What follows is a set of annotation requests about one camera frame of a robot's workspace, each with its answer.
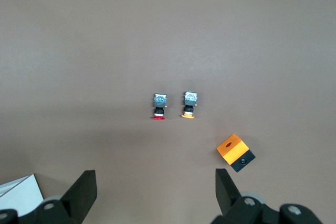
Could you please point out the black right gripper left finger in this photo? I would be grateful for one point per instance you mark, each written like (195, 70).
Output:
(78, 195)

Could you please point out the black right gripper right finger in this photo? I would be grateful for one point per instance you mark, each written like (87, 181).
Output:
(228, 197)

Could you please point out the orange and black button box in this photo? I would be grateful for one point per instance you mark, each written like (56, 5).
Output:
(232, 148)

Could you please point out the orange cap push button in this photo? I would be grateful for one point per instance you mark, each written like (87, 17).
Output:
(189, 100)

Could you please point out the red cap push button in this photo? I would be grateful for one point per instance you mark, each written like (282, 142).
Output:
(159, 103)

